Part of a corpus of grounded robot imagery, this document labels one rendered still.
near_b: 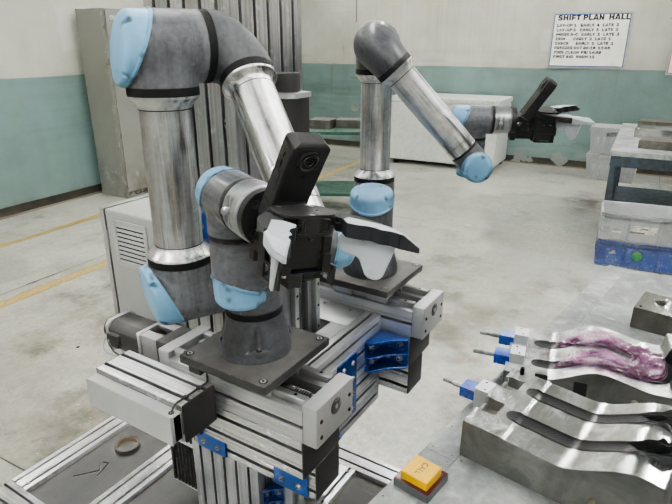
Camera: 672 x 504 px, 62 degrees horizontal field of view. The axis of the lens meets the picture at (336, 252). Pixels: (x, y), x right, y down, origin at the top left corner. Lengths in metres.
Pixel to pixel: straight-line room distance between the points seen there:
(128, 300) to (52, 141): 5.11
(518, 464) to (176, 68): 0.97
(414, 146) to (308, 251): 7.48
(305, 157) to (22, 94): 5.94
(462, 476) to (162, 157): 0.85
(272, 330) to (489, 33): 7.66
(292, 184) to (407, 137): 7.48
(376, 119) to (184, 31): 0.74
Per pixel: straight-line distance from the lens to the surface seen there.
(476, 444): 1.27
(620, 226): 4.73
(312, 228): 0.58
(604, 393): 1.52
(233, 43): 0.97
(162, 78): 0.93
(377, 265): 0.59
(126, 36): 0.93
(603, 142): 7.73
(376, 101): 1.55
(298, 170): 0.58
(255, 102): 0.92
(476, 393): 1.43
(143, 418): 1.25
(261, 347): 1.13
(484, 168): 1.44
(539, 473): 1.23
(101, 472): 2.28
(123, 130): 6.53
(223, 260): 0.76
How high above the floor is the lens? 1.63
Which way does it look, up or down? 21 degrees down
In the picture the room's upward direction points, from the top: straight up
